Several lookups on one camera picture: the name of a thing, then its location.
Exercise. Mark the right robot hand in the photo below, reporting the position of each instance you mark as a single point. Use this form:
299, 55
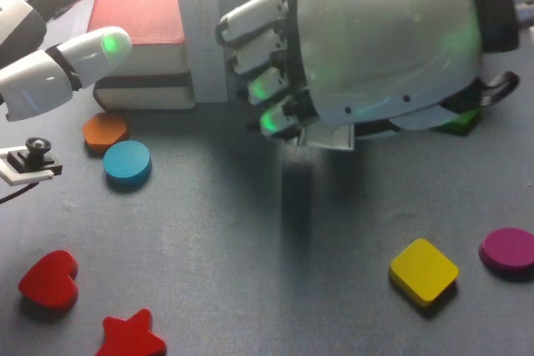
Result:
37, 76

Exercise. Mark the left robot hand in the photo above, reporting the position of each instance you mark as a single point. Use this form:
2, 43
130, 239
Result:
375, 39

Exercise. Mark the red hardcover book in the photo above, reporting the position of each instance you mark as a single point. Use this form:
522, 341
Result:
137, 14

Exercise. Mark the orange hexagon block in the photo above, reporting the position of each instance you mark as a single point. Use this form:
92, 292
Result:
104, 131

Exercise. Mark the dark covered book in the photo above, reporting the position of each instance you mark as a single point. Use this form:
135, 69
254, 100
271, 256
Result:
146, 97

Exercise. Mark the green block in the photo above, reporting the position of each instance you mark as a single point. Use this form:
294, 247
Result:
459, 122

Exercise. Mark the blue round block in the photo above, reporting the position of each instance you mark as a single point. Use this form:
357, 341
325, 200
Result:
127, 162

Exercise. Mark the white book with printed text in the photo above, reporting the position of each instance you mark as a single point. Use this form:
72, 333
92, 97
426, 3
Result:
200, 39

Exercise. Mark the red heart block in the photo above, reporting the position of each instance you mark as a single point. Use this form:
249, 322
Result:
48, 279

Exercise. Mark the yellow square block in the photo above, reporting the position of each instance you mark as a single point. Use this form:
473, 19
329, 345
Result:
423, 272

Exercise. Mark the grey table cloth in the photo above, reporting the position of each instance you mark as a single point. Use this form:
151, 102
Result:
250, 247

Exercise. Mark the magenta round block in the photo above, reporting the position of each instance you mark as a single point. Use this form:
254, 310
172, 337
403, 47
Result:
511, 252

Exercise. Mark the red star block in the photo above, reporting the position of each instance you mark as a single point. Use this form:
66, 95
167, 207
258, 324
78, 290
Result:
129, 333

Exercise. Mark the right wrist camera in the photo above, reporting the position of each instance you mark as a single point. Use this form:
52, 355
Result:
35, 160

